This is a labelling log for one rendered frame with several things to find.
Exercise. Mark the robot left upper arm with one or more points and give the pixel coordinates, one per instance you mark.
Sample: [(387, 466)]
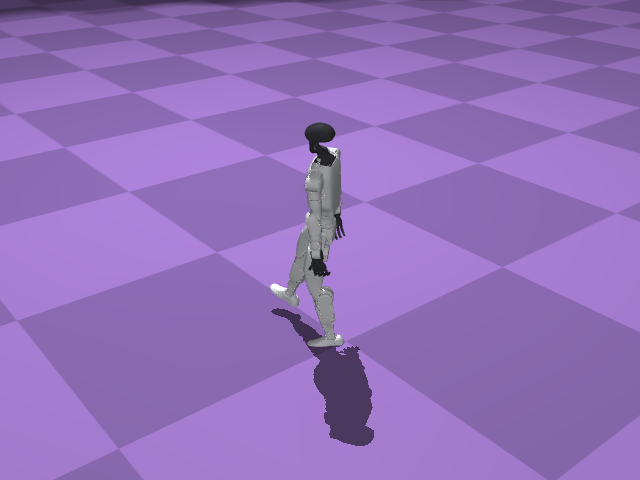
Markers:
[(314, 182)]

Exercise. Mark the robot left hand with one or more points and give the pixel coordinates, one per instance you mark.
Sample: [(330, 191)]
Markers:
[(319, 266)]

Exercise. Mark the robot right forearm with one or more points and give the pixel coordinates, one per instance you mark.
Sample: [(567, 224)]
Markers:
[(338, 209)]

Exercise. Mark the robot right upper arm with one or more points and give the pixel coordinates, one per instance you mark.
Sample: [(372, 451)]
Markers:
[(336, 150)]

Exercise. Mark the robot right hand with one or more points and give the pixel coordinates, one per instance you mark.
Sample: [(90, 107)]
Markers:
[(339, 223)]

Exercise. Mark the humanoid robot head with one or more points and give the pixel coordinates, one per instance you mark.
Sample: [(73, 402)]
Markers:
[(319, 133)]

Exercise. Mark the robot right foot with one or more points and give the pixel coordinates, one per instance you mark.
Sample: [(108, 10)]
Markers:
[(279, 291)]

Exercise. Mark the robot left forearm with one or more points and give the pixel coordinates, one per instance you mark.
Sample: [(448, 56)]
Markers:
[(314, 231)]

